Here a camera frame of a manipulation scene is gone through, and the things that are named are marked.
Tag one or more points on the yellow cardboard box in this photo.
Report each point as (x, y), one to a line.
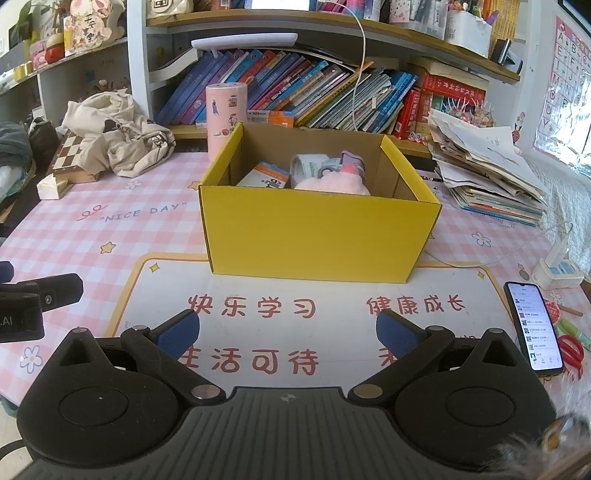
(314, 235)

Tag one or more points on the white lamp bar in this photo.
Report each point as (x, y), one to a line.
(244, 40)

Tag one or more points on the white charger device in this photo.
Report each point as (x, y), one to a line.
(556, 270)

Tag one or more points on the silver white storage container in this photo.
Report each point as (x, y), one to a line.
(466, 32)

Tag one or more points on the pink checked tablecloth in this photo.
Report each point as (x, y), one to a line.
(115, 221)

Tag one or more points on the dark brown bag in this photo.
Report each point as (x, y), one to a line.
(44, 136)

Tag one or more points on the grey white tape roll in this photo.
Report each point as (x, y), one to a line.
(307, 168)

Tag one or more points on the purple toy car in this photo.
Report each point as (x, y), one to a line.
(353, 160)

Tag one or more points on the red scissors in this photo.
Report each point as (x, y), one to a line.
(572, 350)

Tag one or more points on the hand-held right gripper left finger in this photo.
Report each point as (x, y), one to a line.
(178, 334)

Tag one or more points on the orange flat box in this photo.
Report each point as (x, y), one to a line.
(272, 119)

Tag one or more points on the patterned pen holder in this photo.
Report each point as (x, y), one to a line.
(401, 13)

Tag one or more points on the grey folded cloth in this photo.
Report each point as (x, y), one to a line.
(14, 143)

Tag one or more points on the small black device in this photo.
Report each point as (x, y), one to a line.
(503, 50)

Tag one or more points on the pink alphabet wall poster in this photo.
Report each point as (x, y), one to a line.
(565, 83)

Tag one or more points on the stack of papers and booklets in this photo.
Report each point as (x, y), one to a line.
(485, 175)

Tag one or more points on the orange white toothpaste box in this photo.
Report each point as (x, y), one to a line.
(263, 177)

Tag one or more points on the cream quilted handbag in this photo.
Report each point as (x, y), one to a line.
(168, 7)

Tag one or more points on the wooden chessboard box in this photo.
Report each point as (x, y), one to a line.
(69, 157)

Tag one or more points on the flower shaped decorative plaque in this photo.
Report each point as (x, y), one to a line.
(87, 32)

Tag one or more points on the row of leaning children's books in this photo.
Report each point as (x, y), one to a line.
(277, 78)

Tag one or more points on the red yellow round doll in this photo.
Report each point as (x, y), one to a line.
(54, 50)

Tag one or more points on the white tissue pack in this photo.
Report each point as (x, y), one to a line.
(51, 187)

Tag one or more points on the black smartphone with list screen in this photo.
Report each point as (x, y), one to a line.
(533, 327)

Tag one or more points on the gold tape rolls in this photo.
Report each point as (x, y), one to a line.
(23, 71)

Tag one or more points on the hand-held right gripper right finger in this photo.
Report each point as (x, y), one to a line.
(396, 334)

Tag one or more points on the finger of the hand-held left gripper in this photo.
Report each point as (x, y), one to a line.
(55, 288)
(5, 271)

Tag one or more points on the open thick book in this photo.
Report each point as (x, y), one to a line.
(173, 67)

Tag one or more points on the beige canvas bag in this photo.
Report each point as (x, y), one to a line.
(120, 134)

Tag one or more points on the white wooden bookshelf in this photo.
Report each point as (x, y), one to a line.
(138, 69)

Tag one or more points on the pink plush toy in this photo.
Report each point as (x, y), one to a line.
(332, 184)

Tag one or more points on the pink printed canister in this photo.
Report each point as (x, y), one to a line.
(226, 115)

